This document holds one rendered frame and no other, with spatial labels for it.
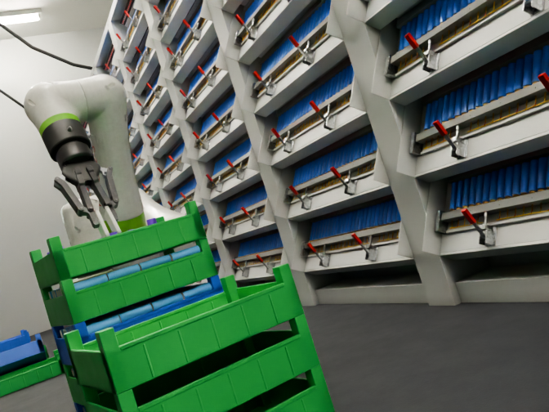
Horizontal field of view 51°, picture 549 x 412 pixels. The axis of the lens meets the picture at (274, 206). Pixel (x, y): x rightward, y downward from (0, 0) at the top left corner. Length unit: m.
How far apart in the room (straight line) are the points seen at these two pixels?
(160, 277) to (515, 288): 0.72
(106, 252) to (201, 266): 0.19
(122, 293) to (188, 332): 0.34
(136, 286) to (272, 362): 0.37
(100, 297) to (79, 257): 0.08
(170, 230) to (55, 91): 0.45
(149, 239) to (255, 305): 0.37
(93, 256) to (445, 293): 0.80
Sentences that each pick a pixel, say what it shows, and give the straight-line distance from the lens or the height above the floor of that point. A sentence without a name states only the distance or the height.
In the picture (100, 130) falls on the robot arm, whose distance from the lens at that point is 1.47.
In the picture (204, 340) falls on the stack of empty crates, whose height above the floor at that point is 0.18.
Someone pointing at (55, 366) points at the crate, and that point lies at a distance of 2.47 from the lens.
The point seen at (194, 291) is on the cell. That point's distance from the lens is 1.18.
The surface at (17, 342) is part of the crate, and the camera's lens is 3.66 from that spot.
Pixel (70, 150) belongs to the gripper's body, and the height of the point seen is 0.59.
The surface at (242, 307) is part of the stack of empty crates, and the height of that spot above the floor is 0.20.
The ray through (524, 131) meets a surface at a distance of 1.16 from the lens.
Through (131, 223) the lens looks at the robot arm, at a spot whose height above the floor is 0.42.
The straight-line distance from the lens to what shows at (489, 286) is 1.34.
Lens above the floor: 0.30
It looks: 2 degrees up
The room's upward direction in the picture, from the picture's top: 17 degrees counter-clockwise
